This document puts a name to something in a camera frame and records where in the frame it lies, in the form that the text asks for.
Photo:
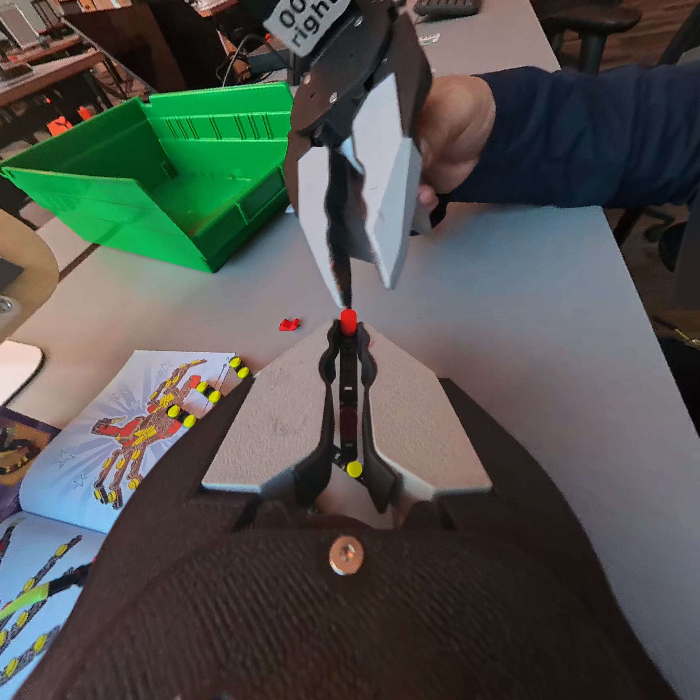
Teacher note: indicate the spider picture instruction booklet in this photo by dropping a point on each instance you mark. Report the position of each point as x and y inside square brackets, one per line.
[33, 547]

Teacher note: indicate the white rounded pad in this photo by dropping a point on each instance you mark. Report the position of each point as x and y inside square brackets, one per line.
[19, 372]

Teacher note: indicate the black office chair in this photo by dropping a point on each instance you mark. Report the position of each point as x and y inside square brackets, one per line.
[590, 22]

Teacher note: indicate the black keyboard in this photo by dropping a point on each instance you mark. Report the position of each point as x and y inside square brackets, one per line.
[445, 6]

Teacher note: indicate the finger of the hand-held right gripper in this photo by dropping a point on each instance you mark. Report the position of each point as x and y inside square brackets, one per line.
[391, 191]
[314, 219]

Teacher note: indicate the plywood sign stand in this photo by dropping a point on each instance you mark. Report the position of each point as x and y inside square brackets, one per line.
[33, 257]

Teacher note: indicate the white spacer with screw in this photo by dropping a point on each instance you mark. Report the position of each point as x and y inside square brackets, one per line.
[4, 304]

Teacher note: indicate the wooden background desk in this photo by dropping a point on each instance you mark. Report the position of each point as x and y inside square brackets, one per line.
[44, 65]

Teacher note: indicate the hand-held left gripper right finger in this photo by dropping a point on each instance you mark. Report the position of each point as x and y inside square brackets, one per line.
[426, 437]

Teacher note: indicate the green plastic bin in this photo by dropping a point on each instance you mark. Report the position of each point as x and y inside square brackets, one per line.
[164, 180]

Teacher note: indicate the small red lego piece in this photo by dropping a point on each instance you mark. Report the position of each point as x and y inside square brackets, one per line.
[289, 325]

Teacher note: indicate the scorpion picture instruction booklet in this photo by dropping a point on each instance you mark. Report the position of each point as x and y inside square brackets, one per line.
[82, 470]

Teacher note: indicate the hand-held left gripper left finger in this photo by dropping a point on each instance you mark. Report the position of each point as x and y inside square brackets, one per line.
[262, 432]

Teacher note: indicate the person's right hand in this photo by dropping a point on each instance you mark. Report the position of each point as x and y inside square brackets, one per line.
[459, 131]

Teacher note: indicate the black lego leg red tip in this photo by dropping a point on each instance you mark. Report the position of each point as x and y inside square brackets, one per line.
[348, 321]

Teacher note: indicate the red black lego scorpion model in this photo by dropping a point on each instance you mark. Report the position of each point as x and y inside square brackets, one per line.
[71, 579]

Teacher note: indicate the person's right forearm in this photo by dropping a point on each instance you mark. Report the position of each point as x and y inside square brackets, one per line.
[590, 136]

